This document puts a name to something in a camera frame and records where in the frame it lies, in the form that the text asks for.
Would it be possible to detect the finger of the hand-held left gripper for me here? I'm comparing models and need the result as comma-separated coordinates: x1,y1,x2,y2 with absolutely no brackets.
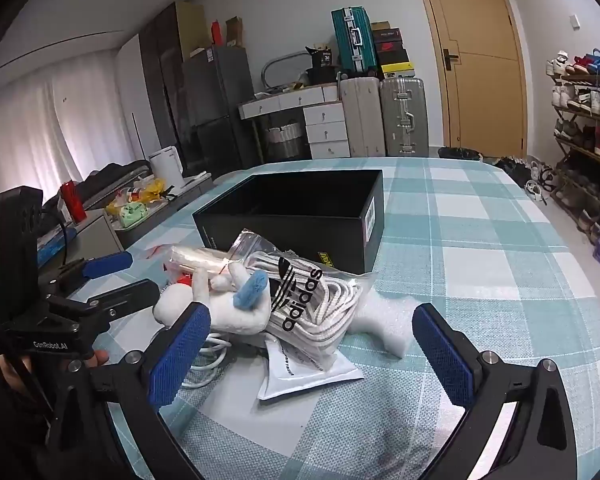
39,251,134,297
45,280,160,333

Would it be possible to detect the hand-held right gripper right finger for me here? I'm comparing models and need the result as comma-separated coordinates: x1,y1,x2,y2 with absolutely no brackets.
411,303,570,480

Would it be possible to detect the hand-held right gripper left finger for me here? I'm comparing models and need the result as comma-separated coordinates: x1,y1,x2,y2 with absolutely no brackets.
87,301,213,480

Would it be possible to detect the white charging cable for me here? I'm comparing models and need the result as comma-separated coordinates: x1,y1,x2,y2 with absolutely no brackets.
187,332,231,391

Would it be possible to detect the white plush toy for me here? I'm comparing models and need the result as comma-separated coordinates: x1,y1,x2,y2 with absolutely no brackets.
152,262,273,336

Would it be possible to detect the white foam piece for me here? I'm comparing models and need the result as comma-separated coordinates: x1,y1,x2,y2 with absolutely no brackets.
347,292,431,358

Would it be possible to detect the bag of beige cord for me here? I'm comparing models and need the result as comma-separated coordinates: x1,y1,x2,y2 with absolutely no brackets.
162,242,246,286

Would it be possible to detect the bag of white laces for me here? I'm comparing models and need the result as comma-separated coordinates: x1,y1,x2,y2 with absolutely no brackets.
225,230,376,373

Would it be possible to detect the black cardboard box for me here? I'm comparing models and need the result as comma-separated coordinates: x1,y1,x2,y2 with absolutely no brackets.
192,169,385,275

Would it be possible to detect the low grey cabinet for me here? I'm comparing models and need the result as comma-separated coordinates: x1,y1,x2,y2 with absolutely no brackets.
75,172,213,251

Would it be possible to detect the green plastic bag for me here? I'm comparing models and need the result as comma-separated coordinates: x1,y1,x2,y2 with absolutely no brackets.
119,203,148,228

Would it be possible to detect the yellow plastic bag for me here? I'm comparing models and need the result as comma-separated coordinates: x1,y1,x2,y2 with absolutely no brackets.
105,178,168,216

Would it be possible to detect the teal checkered tablecloth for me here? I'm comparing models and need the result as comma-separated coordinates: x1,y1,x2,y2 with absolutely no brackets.
82,156,596,480

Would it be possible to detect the white kettle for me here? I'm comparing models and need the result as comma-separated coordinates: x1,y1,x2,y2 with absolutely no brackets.
149,146,185,192

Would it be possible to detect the white paper packet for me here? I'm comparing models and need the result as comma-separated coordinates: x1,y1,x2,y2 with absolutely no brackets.
256,337,365,402

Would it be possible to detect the white curtain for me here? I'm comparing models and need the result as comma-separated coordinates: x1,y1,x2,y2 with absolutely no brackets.
0,52,136,201

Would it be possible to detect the grey refrigerator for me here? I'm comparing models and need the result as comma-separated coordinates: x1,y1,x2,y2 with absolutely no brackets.
182,45,261,176

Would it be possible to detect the pile of loose shoes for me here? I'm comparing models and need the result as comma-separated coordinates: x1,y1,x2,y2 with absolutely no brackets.
495,156,556,203

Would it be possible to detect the dark wardrobe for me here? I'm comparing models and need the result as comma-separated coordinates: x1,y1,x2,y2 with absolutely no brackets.
139,1,206,161

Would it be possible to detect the silver suitcase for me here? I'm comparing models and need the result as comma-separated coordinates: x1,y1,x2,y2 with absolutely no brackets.
380,77,430,157

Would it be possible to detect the beige suitcase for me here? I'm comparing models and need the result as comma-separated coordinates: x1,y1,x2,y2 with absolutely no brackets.
340,77,387,157

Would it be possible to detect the white drawer desk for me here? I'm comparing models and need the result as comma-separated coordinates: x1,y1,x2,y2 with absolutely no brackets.
238,84,352,161

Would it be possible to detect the open cardboard box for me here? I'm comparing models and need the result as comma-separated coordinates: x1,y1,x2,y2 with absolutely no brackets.
225,16,244,47

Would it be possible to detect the wooden door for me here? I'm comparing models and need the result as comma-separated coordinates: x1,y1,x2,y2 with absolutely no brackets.
411,0,528,150

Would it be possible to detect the yellow black shoe box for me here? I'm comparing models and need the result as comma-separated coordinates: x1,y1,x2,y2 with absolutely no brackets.
380,62,415,80

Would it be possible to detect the wooden shoe rack with shoes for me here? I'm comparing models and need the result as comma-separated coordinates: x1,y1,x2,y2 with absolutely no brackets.
546,49,600,241

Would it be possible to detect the black bag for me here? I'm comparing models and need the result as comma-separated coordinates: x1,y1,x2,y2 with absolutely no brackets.
305,46,343,83

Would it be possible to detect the black red shoe box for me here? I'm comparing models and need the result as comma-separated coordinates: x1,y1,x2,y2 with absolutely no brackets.
375,39,410,66

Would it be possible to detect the teal suitcase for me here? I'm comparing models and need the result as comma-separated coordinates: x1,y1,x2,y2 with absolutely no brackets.
331,7,379,78

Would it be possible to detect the curved metal frame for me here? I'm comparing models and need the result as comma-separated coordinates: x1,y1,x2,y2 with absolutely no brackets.
261,52,308,93

